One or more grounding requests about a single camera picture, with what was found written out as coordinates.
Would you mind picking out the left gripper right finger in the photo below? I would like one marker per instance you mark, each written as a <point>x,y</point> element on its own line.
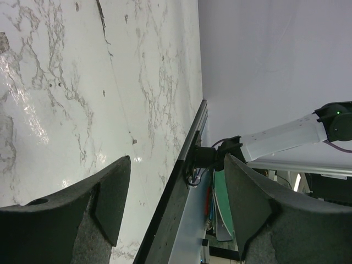
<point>273,224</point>

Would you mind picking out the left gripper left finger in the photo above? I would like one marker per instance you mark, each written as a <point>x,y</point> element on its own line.
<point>78,224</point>

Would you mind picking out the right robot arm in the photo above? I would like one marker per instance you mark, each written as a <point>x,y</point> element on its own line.
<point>330,123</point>

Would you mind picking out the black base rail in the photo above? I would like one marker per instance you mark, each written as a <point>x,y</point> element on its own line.
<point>157,244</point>

